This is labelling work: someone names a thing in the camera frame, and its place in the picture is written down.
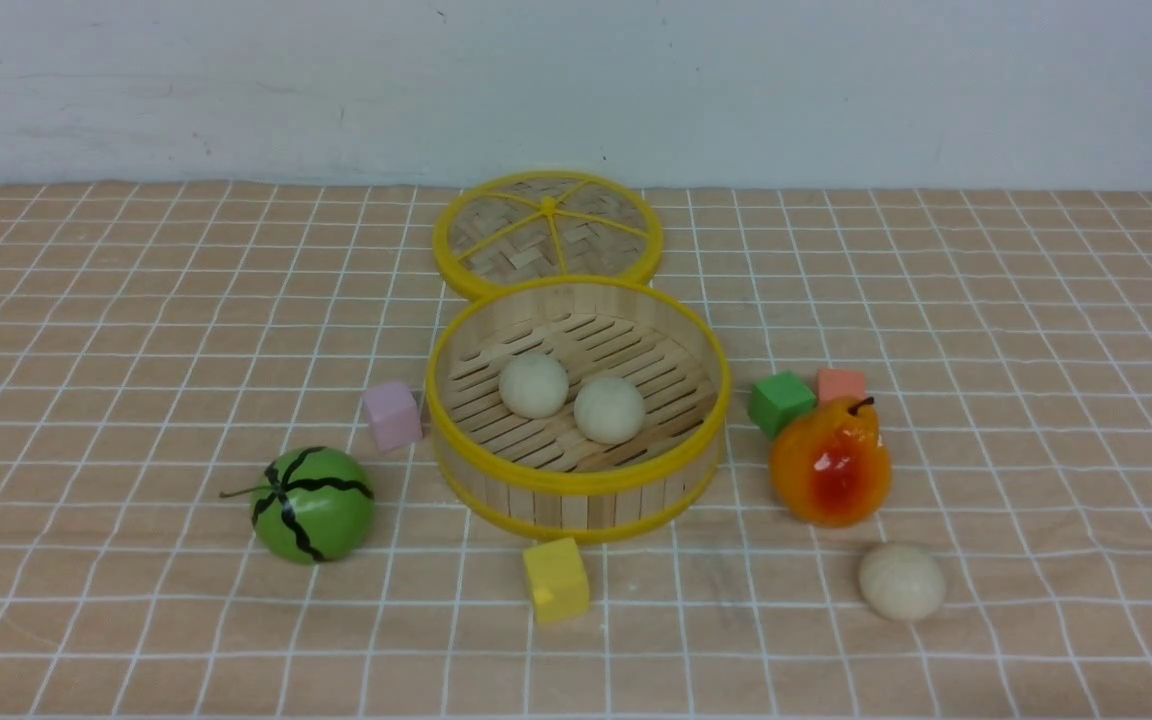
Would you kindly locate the white bun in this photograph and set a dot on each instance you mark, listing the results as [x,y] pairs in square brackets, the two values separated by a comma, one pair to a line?
[609,410]
[901,582]

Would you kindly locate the bamboo steamer lid yellow rim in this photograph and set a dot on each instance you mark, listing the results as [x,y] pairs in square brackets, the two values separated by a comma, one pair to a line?
[515,229]

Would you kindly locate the pink foam cube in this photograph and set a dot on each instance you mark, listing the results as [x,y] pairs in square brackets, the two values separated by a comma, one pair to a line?
[393,415]

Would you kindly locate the green foam cube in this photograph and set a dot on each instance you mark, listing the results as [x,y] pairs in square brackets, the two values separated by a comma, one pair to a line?
[778,399]

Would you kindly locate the yellow foam cube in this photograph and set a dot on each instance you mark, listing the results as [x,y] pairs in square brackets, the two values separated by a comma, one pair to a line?
[557,580]

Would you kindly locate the salmon foam cube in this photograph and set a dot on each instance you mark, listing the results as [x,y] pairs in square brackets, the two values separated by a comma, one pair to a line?
[833,383]

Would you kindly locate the orange toy pear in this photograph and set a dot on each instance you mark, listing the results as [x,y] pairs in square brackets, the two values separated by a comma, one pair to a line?
[830,467]

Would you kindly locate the green toy watermelon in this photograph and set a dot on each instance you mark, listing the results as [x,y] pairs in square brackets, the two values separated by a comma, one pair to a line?
[313,504]

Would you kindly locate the checkered beige tablecloth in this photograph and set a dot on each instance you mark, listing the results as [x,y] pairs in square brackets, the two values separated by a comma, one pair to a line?
[160,345]

